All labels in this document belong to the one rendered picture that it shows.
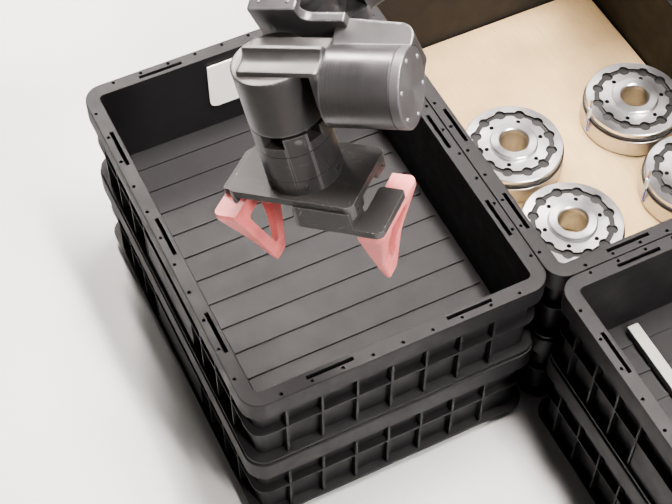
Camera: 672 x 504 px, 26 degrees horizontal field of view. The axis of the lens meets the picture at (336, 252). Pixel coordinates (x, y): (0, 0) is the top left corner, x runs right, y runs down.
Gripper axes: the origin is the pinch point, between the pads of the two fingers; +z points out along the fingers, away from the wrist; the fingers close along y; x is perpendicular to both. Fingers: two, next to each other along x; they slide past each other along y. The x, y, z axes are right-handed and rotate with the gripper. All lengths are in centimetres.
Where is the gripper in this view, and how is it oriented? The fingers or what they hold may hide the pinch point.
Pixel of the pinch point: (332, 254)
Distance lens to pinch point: 112.7
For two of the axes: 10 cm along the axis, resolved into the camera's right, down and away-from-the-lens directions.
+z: 2.2, 6.9, 6.9
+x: 3.9, -7.1, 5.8
